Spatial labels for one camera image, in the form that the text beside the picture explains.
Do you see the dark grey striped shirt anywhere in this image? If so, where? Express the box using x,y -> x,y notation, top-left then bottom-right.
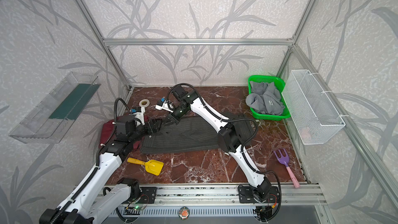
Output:
140,115 -> 245,154

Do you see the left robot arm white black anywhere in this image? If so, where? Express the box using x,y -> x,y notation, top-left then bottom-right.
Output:
39,99 -> 160,224

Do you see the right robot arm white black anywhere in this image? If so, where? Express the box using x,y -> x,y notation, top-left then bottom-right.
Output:
157,83 -> 272,203

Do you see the white tape roll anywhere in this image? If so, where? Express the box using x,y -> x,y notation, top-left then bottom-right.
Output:
139,99 -> 150,108

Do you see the yellow toy shovel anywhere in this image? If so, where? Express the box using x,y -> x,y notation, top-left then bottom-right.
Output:
127,158 -> 164,176

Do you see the maroon folded shirt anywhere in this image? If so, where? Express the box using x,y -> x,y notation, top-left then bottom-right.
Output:
98,115 -> 148,148

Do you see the small green circuit board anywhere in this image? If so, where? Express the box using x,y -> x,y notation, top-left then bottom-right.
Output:
125,205 -> 142,212

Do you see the round red sticker badge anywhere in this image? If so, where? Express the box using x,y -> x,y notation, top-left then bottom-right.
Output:
178,206 -> 190,220

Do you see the light grey shirt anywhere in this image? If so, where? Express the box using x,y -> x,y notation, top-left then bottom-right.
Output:
246,82 -> 285,116

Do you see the green plastic basket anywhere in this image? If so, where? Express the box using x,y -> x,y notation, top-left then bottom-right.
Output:
246,75 -> 291,121

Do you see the purple pink toy tool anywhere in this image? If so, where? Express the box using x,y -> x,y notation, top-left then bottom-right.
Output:
273,148 -> 301,188

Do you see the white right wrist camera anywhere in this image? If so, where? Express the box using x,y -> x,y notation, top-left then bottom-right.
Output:
155,97 -> 174,113

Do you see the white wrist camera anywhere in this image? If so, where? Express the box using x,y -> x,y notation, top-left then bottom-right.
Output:
155,97 -> 174,113
130,106 -> 145,125

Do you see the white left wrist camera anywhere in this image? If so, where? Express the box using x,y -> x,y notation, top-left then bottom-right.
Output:
130,106 -> 145,125

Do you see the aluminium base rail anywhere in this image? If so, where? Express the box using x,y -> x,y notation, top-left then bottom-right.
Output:
63,183 -> 324,218

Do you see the clear plastic wall tray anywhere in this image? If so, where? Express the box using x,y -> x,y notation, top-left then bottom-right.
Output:
9,72 -> 101,144

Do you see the white wire mesh basket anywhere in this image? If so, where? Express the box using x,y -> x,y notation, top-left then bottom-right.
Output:
282,69 -> 346,145

